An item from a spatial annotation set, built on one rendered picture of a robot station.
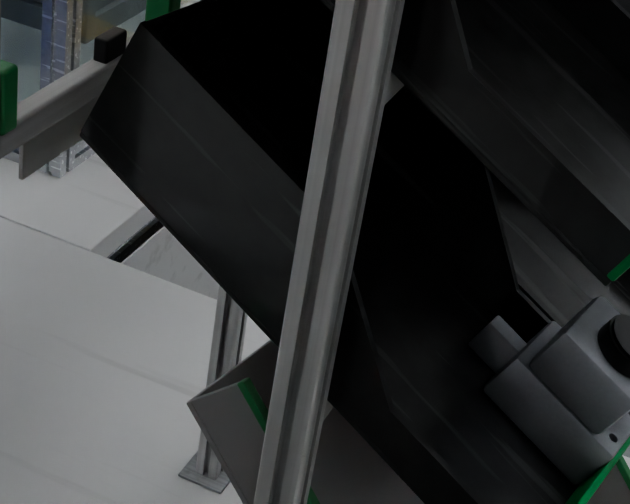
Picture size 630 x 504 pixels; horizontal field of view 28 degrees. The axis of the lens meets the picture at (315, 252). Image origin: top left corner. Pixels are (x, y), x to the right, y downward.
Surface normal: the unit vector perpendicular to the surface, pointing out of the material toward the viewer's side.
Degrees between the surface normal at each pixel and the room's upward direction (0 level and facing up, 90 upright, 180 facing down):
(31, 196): 0
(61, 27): 90
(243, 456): 90
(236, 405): 90
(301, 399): 90
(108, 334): 0
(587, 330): 25
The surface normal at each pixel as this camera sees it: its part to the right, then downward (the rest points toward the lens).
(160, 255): 0.91, 0.33
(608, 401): -0.55, 0.38
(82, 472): 0.15, -0.84
